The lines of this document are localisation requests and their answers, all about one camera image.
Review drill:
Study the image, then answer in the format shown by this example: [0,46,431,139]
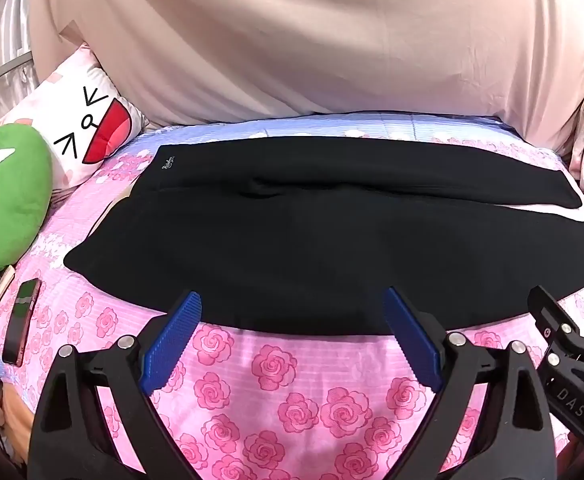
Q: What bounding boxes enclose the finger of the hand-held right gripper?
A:
[527,285,584,361]

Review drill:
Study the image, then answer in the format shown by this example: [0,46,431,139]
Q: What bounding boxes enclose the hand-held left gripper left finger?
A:
[28,290,204,480]

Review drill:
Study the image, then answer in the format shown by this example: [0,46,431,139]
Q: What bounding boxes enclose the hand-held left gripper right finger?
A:
[382,286,557,480]

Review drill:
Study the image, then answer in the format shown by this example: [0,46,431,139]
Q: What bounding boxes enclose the black pants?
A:
[63,136,584,337]

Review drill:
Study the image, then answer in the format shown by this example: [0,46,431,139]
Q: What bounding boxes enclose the pink floral bed sheet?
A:
[0,112,584,480]

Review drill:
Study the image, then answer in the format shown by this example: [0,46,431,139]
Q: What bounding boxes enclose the dark screen phone pink case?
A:
[2,278,42,367]

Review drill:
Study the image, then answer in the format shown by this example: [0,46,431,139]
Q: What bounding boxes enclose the green plush pillow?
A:
[0,125,54,273]

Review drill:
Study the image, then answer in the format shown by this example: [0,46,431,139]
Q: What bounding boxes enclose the white cartoon face pillow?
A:
[0,42,149,192]

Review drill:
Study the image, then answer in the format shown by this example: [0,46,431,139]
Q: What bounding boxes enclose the beige draped cloth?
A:
[24,0,584,153]

